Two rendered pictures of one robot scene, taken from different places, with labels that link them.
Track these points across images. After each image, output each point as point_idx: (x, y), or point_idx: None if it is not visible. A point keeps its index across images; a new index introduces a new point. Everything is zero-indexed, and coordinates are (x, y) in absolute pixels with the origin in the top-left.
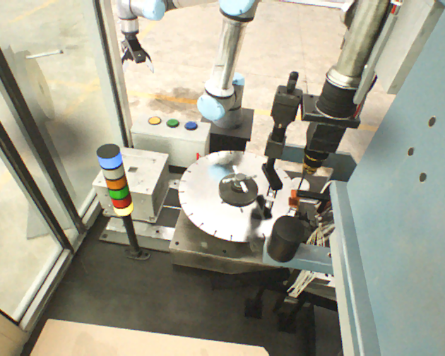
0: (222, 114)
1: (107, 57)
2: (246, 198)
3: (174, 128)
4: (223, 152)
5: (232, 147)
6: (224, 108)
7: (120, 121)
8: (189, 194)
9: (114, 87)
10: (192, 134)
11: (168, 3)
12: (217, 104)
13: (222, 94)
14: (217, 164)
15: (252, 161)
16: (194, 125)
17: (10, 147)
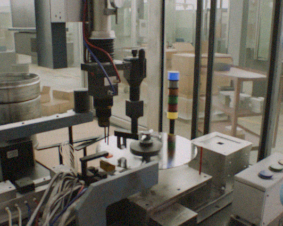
0: (280, 197)
1: (269, 71)
2: (133, 143)
3: (267, 167)
4: (193, 156)
5: None
6: None
7: (262, 128)
8: (163, 135)
9: (267, 97)
10: (250, 172)
11: None
12: None
13: None
14: (181, 149)
15: (167, 162)
16: (262, 173)
17: (195, 66)
